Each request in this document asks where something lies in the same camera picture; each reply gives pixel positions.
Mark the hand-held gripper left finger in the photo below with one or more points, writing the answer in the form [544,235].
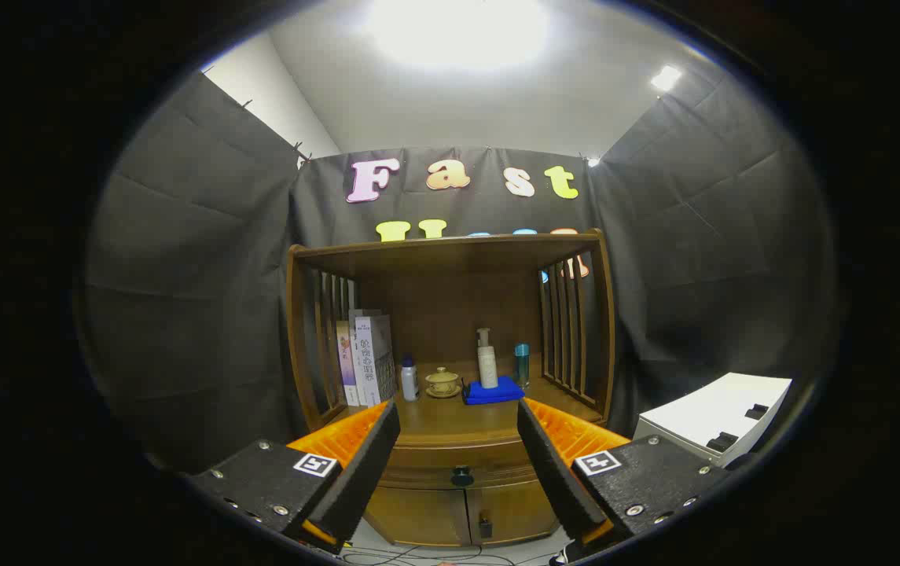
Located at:
[363,472]

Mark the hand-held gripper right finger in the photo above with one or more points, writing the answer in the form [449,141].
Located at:
[556,472]

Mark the black round drawer knob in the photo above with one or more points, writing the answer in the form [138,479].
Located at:
[461,475]

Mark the wooden cabinet door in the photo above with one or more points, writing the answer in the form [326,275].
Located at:
[418,515]
[516,511]

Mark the black cabinet door latch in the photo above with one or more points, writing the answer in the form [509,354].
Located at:
[486,527]

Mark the wooden countertop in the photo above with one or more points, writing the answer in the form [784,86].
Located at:
[457,417]

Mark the white drawer unit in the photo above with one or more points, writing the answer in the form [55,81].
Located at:
[713,417]

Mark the brown wooden cabinet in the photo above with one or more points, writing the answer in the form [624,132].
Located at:
[450,306]

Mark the blue folded cloth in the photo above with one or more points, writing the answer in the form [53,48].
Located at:
[493,393]

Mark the white bottle blue cap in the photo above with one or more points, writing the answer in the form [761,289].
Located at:
[409,381]

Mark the purple book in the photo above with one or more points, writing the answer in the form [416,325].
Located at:
[346,362]

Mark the clear bottle teal cap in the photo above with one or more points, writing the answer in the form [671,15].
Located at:
[522,363]

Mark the white book grey pattern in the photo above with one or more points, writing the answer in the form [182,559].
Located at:
[373,358]

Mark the beige lidded teacup with saucer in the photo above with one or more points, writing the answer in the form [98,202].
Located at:
[442,383]

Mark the white pump bottle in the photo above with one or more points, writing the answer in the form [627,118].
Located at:
[487,365]

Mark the plain white tall book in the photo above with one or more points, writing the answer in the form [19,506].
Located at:
[363,312]

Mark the small ceiling light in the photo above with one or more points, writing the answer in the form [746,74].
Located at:
[666,77]

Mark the large ceiling light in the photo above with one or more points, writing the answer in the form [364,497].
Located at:
[457,31]

